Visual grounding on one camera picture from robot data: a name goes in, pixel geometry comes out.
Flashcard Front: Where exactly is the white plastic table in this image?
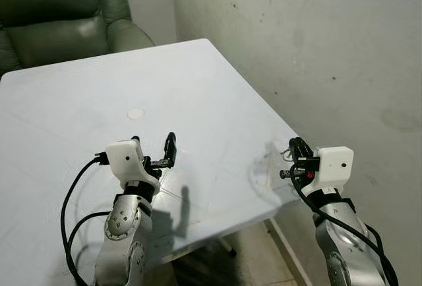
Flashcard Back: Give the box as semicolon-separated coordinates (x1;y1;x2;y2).
0;38;311;286

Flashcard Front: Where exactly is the green leather armchair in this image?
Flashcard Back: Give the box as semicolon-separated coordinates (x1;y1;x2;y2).
0;0;156;79

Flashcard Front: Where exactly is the pale table leg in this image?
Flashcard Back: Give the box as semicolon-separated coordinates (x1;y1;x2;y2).
264;219;312;286

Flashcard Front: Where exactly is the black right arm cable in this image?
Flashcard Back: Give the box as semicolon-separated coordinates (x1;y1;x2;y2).
290;173;400;286

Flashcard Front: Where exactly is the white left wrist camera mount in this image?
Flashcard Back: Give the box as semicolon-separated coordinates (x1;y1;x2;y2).
105;140;161;183

